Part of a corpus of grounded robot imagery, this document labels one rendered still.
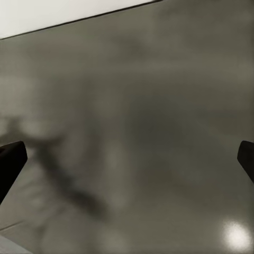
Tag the desk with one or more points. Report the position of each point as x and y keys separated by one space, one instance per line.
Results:
x=132 y=122

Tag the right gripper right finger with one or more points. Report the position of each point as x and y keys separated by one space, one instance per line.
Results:
x=246 y=158

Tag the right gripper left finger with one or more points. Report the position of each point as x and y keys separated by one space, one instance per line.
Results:
x=13 y=157

